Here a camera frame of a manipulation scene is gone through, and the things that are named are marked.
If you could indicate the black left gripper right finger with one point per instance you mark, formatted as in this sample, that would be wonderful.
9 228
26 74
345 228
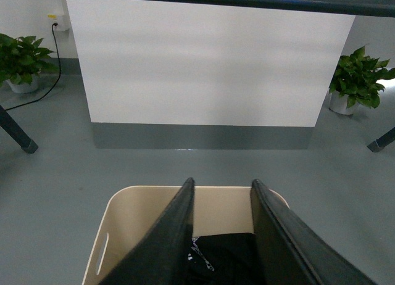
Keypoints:
290 252

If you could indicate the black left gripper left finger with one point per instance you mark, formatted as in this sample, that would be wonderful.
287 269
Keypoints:
161 257

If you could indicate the cream plastic laundry hamper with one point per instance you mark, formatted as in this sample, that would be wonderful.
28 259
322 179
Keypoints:
132 211

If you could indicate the black printed t-shirt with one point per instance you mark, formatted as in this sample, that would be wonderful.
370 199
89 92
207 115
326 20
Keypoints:
224 259

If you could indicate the green potted plant right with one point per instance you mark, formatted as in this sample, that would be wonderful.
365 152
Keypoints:
355 82

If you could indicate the green potted plant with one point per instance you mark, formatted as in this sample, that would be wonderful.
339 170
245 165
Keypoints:
23 60
355 82

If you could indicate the green potted plant left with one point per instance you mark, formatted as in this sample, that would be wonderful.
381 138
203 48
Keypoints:
23 60

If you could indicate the white wall power socket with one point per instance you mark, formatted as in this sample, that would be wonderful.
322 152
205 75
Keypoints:
59 21

